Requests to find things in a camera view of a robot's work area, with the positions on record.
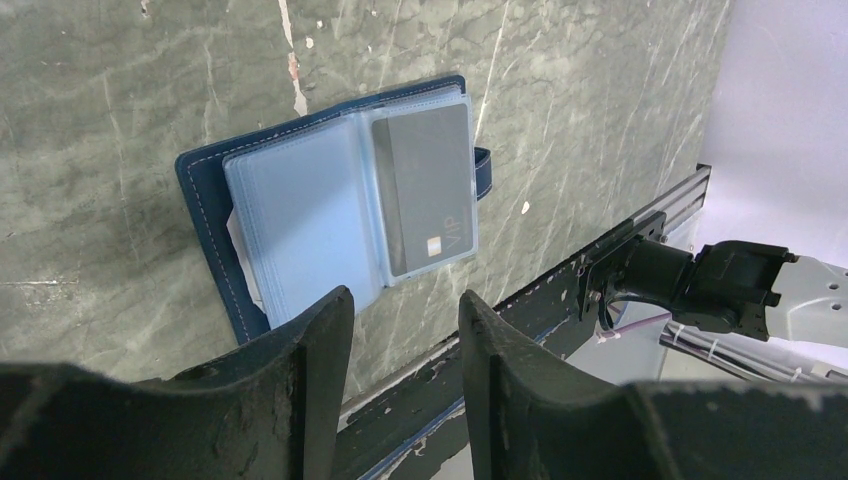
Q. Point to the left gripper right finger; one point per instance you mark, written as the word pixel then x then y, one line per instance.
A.
pixel 531 415

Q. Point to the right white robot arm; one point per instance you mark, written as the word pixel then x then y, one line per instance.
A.
pixel 755 290

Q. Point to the blue leather card holder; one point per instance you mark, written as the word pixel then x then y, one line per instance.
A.
pixel 289 212

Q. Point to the aluminium frame rail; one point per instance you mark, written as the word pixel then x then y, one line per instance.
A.
pixel 678 204

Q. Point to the grey VIP credit card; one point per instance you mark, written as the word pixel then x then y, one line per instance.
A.
pixel 426 186

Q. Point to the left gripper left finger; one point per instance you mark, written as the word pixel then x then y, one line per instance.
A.
pixel 266 410

